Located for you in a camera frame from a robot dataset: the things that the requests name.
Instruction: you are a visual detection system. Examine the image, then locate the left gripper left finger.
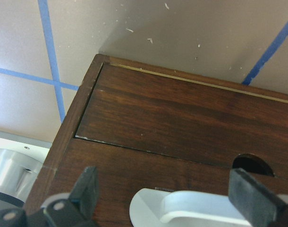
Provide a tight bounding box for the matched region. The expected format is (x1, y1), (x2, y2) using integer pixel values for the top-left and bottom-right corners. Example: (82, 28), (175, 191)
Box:
(69, 166), (99, 219)

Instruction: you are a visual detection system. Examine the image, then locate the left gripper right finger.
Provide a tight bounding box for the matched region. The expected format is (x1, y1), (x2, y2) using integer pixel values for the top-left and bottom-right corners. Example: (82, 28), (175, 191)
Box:
(228, 168), (287, 227)

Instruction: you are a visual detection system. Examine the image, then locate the wooden drawer with white handle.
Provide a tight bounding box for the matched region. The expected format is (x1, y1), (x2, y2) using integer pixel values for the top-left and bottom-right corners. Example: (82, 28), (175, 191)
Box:
(74, 61), (288, 227)

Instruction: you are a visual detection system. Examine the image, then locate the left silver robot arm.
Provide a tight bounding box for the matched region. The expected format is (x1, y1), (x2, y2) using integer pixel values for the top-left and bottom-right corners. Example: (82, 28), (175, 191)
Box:
(0, 149), (288, 227)

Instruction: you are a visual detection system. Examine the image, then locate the dark wooden cabinet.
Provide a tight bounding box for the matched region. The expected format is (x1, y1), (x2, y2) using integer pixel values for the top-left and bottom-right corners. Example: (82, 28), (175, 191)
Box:
(23, 53), (288, 227)

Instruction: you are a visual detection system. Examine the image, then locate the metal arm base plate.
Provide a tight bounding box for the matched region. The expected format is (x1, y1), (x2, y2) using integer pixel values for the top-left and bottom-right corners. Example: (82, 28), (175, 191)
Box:
(0, 131), (51, 156)

